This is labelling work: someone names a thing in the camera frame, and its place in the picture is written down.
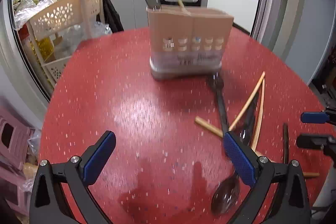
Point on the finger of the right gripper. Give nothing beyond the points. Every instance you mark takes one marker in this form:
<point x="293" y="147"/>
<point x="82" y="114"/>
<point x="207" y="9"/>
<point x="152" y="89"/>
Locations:
<point x="317" y="118"/>
<point x="314" y="141"/>

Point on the chopstick with patterned tip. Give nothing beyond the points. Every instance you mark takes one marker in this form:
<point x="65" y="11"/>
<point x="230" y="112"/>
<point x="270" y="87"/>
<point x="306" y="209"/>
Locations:
<point x="247" y="103"/>

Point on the beige utensil holder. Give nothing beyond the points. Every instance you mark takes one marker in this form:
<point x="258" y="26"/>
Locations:
<point x="187" y="42"/>

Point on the pink plastic stool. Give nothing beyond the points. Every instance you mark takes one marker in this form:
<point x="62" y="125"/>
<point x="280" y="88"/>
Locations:
<point x="14" y="139"/>

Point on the black chopstick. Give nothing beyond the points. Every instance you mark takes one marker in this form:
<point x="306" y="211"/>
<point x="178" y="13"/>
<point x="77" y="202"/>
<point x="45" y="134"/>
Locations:
<point x="285" y="143"/>

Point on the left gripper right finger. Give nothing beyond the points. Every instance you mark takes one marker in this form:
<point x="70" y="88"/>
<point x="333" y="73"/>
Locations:
<point x="290" y="203"/>

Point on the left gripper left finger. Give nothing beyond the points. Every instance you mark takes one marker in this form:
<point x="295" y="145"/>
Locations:
<point x="48" y="202"/>

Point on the beige plastic storage cart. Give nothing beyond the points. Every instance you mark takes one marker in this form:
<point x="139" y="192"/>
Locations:
<point x="56" y="18"/>

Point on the clear plastic bag on cart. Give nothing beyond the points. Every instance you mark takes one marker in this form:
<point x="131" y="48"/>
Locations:
<point x="27" y="9"/>

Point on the black hanging apron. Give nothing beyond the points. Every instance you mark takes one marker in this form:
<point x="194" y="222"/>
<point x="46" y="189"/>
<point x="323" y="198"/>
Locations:
<point x="111" y="16"/>

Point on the dark translucent spoon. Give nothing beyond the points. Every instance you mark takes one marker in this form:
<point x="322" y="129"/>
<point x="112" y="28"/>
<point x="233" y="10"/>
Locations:
<point x="153" y="4"/>
<point x="216" y="84"/>
<point x="228" y="190"/>

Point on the plain wooden chopstick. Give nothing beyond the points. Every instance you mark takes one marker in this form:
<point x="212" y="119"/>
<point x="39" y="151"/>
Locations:
<point x="259" y="119"/>

